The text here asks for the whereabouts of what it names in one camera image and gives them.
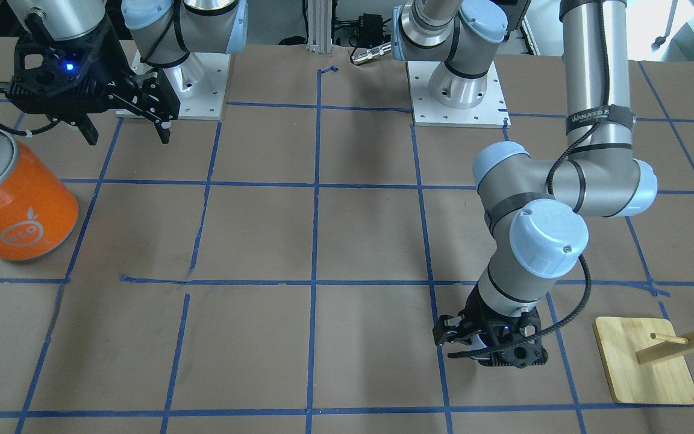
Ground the wooden cup stand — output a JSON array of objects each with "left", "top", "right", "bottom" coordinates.
[{"left": 592, "top": 316, "right": 694, "bottom": 406}]

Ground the large orange can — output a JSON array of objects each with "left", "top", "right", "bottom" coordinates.
[{"left": 0, "top": 130, "right": 79, "bottom": 261}]

